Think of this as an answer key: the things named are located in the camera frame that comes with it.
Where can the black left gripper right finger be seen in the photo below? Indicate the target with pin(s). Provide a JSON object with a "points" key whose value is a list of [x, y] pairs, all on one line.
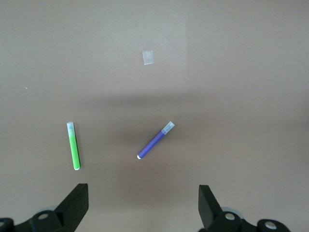
{"points": [[217, 217]]}

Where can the small clear tape piece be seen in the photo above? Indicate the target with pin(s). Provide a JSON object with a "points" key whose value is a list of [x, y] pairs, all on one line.
{"points": [[148, 58]]}

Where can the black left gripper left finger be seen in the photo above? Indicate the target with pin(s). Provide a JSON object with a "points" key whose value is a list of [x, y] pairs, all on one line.
{"points": [[60, 217]]}

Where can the green highlighter pen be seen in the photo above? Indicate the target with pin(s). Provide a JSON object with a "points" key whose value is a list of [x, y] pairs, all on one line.
{"points": [[73, 147]]}

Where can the purple highlighter pen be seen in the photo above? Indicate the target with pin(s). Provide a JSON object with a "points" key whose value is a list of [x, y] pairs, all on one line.
{"points": [[152, 145]]}

